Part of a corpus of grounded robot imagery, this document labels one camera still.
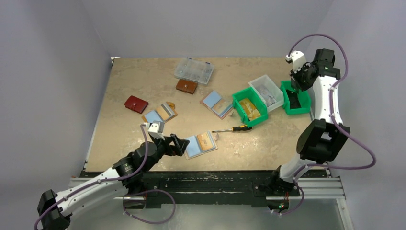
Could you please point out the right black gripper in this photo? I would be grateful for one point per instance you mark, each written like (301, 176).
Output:
(298, 82)

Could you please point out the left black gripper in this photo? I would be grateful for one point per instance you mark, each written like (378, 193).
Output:
(169, 145)

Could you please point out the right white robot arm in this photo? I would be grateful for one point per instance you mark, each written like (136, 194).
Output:
(323, 139)

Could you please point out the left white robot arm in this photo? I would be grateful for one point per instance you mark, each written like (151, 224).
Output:
(126, 176)

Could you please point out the open orange card holder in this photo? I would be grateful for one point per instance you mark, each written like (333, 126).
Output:
(163, 113)

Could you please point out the open pink card holder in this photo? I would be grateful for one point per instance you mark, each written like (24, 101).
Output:
(217, 104)

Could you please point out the brown leather card holder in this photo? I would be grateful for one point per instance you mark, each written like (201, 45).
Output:
(186, 86)

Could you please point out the red leather card holder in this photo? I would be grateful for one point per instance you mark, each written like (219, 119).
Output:
(136, 104)

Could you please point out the green bin with black item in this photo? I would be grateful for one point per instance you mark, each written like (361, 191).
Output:
(295, 103)

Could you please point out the white plastic bin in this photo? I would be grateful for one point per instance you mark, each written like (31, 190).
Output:
(268, 92)

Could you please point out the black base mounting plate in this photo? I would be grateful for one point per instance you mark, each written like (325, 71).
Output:
(258, 188)

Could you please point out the green bin with yellow items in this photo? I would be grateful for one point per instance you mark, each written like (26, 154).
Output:
(250, 107)

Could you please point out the black yellow screwdriver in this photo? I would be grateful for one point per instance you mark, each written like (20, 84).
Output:
(234, 129)

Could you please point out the clear plastic organizer box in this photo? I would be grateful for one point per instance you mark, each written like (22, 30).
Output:
(193, 70)

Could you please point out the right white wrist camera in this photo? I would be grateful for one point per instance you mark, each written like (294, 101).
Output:
(297, 59)

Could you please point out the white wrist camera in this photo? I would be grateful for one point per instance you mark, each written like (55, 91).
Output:
(155, 130)
(297, 59)

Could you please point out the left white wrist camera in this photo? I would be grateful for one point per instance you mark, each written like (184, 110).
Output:
(155, 130)

